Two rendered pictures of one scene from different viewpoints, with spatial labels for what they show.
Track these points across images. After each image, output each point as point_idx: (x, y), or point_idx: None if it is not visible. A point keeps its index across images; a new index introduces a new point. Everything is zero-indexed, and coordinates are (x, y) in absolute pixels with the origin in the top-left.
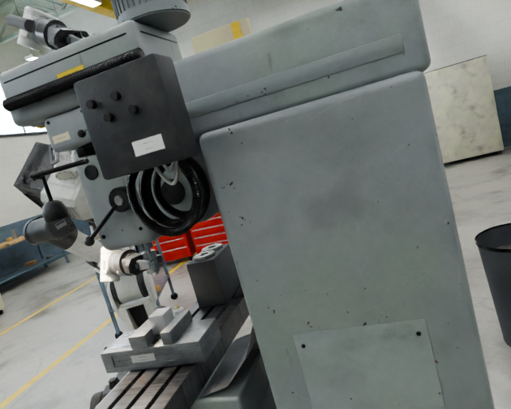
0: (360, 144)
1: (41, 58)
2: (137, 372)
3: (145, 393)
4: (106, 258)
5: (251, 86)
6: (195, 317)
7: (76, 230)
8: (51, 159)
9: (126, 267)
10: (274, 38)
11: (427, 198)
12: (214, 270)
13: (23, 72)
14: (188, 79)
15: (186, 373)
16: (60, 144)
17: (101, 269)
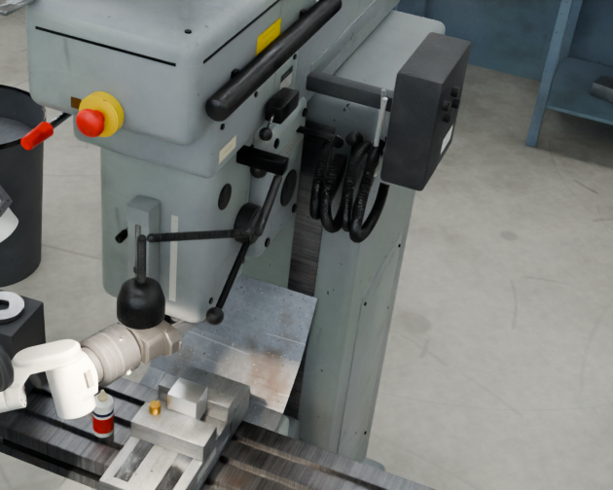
0: None
1: (248, 9)
2: (209, 488)
3: (281, 473)
4: (90, 365)
5: (348, 32)
6: (57, 415)
7: None
8: None
9: (174, 345)
10: None
11: None
12: (42, 321)
13: (229, 37)
14: (322, 27)
15: (264, 430)
16: (223, 161)
17: (82, 392)
